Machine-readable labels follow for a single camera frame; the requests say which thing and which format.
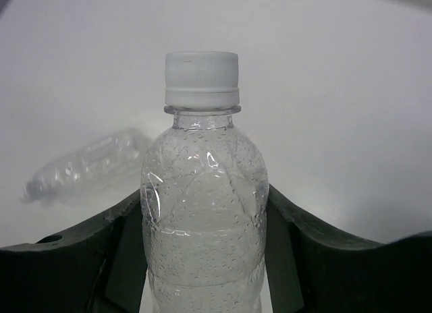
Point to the white-capped clear bottle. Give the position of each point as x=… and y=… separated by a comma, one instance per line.
x=204, y=190

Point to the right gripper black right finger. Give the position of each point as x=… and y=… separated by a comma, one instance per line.
x=313, y=266

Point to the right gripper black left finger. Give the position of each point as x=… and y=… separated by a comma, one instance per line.
x=97, y=265

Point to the large clear unlabelled bottle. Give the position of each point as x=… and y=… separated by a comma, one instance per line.
x=111, y=156

